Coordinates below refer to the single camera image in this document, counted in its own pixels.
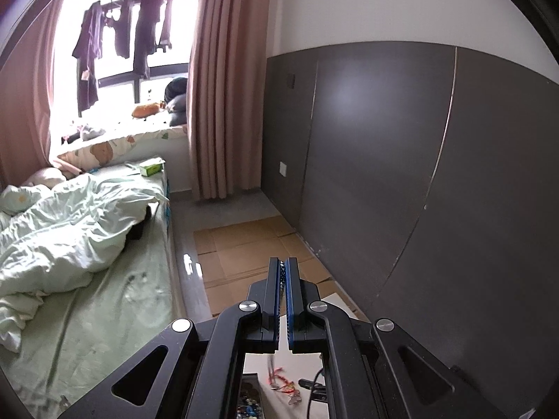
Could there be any small clothes pile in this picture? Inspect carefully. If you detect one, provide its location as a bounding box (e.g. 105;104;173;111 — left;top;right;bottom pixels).
61;124;108;142

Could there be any orange plush toy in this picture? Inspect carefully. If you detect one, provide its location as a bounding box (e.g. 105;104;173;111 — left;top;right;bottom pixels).
131;102;163;119

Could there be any red string bracelet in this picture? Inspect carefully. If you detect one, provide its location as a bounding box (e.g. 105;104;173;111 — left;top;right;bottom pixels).
266;358;303;406

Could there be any white low table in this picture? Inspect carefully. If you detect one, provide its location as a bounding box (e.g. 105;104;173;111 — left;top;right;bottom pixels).
245;292;372;419

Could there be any pink pillow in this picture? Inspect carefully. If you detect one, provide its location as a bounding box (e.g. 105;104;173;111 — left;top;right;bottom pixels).
22;167;71;190

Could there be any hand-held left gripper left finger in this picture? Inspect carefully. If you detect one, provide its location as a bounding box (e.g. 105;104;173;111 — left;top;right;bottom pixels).
57;257;281;419

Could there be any printed window seat cushion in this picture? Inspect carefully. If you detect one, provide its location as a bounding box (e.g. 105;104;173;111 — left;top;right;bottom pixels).
57;124;190;170

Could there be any grey cushion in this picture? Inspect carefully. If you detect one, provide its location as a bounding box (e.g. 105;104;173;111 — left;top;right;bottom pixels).
167;95;189;127

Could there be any bed with green sheet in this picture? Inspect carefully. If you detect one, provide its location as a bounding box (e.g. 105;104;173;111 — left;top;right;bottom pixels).
0;157;188;419

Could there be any window with dark frame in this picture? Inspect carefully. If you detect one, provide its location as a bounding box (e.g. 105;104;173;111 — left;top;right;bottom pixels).
48;0;205;140

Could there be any small dark hanging garment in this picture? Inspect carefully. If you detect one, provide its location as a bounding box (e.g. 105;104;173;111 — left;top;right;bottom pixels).
105;2;132;59

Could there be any pale green quilt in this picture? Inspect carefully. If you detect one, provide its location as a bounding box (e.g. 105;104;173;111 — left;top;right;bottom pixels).
0;172;171;354

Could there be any black hanging garment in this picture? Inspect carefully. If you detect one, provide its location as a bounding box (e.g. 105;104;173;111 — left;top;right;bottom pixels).
133;0;164;80

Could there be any narrow dark hanging garment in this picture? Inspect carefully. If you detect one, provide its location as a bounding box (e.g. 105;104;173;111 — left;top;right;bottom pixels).
157;0;176;51

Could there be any dark blue cushion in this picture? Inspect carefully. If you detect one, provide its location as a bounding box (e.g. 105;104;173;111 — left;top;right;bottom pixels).
165;77;189;100

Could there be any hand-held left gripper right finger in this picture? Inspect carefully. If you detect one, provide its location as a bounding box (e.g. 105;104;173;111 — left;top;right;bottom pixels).
286;257;503;419

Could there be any long purple hanging garment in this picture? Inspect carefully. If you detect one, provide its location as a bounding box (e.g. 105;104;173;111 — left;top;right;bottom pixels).
72;2;104;114

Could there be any dark blue box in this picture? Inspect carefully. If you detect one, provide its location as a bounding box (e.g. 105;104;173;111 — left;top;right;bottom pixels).
238;372;263;419

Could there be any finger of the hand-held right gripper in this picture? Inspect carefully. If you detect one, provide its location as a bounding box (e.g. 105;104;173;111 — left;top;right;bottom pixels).
299;378;326;402

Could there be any green tissue box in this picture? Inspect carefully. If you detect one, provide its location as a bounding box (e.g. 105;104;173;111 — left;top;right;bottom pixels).
139;157;167;178

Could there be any pink curtain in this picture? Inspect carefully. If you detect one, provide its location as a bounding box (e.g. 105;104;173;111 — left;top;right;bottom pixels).
186;0;290;202
0;0;66;188

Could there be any flat cardboard sheet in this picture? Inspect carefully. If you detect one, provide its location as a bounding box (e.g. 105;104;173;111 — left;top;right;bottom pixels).
192;214;372;320

